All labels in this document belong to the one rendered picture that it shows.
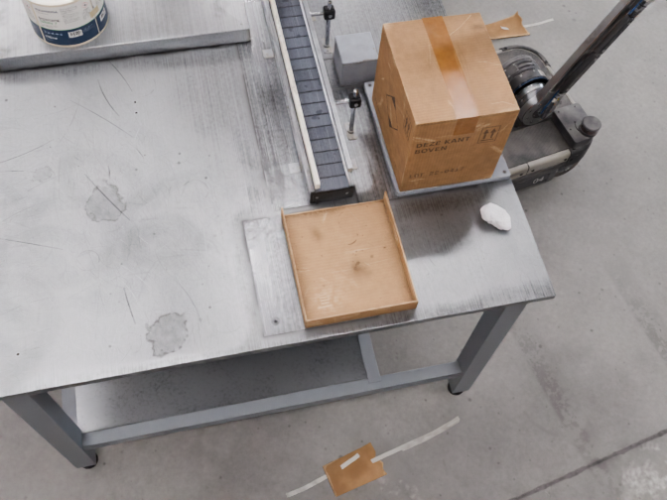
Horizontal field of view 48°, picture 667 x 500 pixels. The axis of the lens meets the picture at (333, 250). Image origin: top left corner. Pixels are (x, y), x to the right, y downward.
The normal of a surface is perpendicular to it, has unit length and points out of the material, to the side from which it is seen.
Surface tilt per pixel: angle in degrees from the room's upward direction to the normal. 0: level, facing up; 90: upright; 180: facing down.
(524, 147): 0
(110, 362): 0
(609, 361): 0
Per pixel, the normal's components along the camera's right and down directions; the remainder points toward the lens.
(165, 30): 0.05, -0.48
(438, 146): 0.21, 0.86
